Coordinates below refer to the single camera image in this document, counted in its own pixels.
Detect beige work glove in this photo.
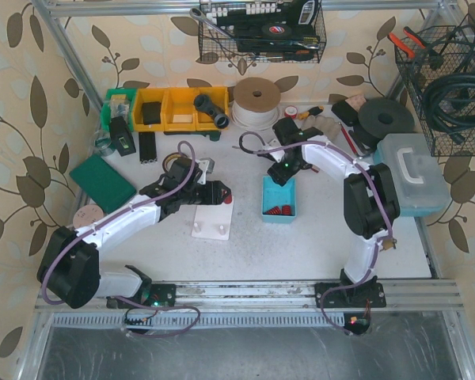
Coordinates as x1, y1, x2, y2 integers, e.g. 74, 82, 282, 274
301, 115, 341, 143

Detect brown tape roll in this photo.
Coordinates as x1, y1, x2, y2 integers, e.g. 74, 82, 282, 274
161, 153, 184, 173

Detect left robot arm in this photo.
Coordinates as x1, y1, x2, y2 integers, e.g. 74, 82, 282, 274
36, 157, 232, 309

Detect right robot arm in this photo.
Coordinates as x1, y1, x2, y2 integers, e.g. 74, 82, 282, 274
265, 117, 400, 309

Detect teal spring tray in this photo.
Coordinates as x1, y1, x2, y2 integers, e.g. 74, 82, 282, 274
261, 176, 297, 224

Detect red spring in tray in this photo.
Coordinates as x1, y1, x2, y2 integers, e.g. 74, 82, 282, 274
265, 204, 292, 216

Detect red white tape roll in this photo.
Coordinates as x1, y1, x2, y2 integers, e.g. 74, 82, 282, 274
284, 105, 298, 119

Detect long black screwdriver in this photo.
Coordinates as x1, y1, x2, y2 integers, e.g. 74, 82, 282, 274
232, 146, 259, 155

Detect yellow black screwdriver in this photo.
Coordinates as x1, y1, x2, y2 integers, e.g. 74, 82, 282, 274
297, 106, 324, 120

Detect black box with sponge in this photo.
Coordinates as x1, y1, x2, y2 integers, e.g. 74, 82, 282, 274
332, 95, 367, 127

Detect black pipe fitting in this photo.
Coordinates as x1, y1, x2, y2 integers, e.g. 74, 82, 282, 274
193, 93, 230, 130

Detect yellow bin right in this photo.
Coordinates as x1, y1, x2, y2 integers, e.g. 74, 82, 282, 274
193, 86, 230, 131

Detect yellow bin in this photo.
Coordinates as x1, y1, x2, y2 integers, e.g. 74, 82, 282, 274
132, 88, 167, 132
161, 87, 200, 132
193, 86, 230, 131

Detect yellow bin middle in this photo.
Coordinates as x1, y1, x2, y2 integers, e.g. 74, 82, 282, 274
161, 87, 200, 132

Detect black box in bin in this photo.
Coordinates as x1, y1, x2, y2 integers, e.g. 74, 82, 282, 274
141, 101, 162, 125

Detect black tape roll in basket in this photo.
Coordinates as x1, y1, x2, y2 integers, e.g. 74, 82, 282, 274
260, 22, 292, 40

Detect black meter device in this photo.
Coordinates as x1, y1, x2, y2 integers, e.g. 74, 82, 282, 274
108, 116, 136, 157

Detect green notebook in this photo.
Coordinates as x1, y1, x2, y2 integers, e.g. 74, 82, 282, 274
70, 154, 136, 214

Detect yellow bin left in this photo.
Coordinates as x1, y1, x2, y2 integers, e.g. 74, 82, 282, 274
132, 88, 167, 132

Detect glass jar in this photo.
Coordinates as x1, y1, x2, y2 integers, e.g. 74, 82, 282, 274
93, 130, 115, 157

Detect green bin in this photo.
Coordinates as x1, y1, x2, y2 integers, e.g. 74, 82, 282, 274
101, 89, 137, 131

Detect clear teal toolbox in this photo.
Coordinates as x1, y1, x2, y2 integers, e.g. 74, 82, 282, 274
373, 133, 450, 217

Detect silver wrench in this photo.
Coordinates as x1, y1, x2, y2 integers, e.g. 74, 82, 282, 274
189, 8, 234, 40

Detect brass padlock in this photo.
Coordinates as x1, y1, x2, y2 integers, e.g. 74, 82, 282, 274
382, 237, 397, 250

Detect orange pliers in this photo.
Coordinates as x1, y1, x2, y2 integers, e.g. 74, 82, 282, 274
387, 26, 427, 59

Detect white peg base plate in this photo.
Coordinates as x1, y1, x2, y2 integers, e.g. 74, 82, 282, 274
192, 201, 234, 241

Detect white cable spool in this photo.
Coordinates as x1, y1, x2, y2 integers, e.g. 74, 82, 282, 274
231, 77, 281, 132

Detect red handled hex key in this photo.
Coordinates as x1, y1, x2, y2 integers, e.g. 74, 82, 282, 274
338, 122, 374, 159

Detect black rail block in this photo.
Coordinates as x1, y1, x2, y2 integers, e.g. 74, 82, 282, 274
139, 132, 158, 165

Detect wire basket top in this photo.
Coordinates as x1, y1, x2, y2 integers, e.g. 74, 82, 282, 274
189, 1, 326, 67

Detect wire basket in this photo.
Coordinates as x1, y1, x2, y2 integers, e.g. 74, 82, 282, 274
189, 1, 326, 67
394, 24, 475, 157

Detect black hose coil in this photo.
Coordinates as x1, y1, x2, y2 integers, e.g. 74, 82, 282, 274
422, 69, 475, 135

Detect wire basket right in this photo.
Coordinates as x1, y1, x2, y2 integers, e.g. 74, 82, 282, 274
394, 24, 475, 157

